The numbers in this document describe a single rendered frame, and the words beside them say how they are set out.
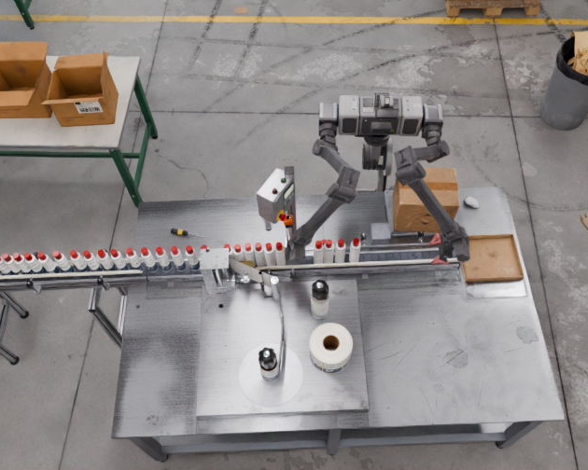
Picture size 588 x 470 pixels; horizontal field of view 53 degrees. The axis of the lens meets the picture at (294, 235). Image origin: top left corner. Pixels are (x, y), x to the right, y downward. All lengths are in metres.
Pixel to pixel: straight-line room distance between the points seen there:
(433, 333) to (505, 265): 0.57
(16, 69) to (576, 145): 4.06
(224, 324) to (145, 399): 0.52
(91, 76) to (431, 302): 2.53
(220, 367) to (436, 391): 1.03
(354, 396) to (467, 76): 3.26
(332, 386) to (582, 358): 1.88
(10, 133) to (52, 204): 0.78
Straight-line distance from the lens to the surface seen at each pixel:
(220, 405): 2.90
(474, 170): 4.73
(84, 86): 4.21
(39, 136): 4.14
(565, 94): 4.92
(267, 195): 2.65
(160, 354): 3.09
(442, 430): 3.59
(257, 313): 3.03
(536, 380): 3.14
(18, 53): 4.33
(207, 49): 5.55
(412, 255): 3.21
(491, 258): 3.35
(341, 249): 3.00
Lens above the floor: 3.66
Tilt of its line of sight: 59 degrees down
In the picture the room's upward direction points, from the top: 3 degrees counter-clockwise
